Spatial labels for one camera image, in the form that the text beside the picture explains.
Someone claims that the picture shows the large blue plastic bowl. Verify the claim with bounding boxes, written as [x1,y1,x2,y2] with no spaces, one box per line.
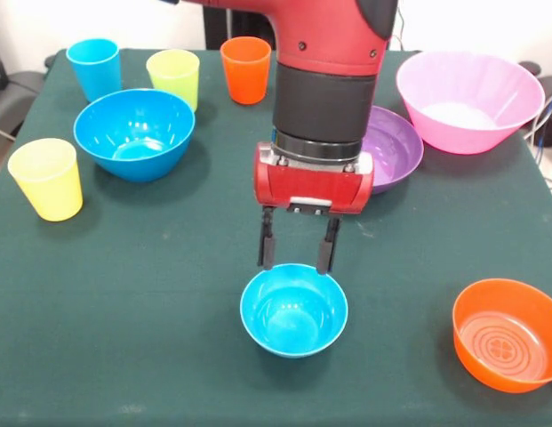
[73,88,196,183]

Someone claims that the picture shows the yellow plastic cup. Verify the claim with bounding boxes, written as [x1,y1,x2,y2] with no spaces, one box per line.
[7,137,84,222]

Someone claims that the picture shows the purple plastic bowl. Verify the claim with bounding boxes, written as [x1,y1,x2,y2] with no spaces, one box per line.
[362,105,425,196]

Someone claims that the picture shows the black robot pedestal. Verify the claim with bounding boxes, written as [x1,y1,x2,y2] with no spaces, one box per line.
[204,0,277,51]

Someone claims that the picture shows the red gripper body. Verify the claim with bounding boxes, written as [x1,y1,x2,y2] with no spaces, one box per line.
[252,141,375,217]

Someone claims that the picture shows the dark green tablecloth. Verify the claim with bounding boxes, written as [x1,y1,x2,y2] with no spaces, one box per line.
[0,47,552,427]

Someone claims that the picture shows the small blue plastic bowl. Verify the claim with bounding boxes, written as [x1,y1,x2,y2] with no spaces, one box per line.
[239,262,349,359]

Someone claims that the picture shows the blue cable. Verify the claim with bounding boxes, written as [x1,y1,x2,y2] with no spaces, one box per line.
[533,88,552,149]

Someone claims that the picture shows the orange plastic bowl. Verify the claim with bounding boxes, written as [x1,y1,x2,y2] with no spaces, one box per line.
[452,278,552,395]

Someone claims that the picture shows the large pink plastic bowl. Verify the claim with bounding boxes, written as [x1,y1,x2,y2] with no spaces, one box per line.
[396,49,547,156]

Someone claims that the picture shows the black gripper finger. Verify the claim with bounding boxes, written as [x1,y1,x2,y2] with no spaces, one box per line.
[256,206,276,271]
[315,216,341,275]

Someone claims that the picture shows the blue plastic cup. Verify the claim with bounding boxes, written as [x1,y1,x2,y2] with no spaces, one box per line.
[65,37,124,103]

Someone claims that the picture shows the lime green plastic cup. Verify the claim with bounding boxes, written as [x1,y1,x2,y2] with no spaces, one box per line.
[145,48,201,113]

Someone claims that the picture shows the black chair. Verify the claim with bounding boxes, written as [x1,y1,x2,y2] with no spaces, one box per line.
[0,30,52,139]

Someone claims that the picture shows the orange plastic cup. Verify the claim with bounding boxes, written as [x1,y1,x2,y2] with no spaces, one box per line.
[220,36,273,106]

